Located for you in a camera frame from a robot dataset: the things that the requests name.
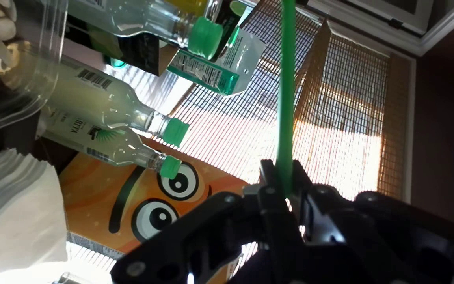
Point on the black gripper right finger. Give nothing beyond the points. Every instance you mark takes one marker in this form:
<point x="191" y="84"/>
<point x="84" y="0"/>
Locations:
<point x="374" y="237"/>

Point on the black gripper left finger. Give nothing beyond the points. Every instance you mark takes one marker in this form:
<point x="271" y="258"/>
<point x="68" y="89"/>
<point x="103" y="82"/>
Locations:
<point x="205" y="237"/>

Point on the orange paper bag with face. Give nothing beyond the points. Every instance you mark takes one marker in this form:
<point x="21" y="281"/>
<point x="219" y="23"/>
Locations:
<point x="95" y="195"/>

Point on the wide window blind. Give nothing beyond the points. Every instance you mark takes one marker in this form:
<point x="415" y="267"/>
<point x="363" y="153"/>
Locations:
<point x="237" y="120"/>

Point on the clear bottle green cap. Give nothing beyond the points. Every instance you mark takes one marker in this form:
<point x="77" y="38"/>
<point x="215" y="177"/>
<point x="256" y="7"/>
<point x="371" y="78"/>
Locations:
<point x="101" y="103"/>
<point x="106" y="144"/>
<point x="142" y="16"/>

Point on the stack of white napkins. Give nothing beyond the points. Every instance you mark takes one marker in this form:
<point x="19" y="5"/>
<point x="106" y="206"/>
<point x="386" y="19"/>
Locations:
<point x="16" y="226"/>

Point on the green black bottle carrier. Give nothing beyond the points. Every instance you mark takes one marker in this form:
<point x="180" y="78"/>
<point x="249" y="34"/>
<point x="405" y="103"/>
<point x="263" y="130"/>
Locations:
<point x="140" y="53"/>

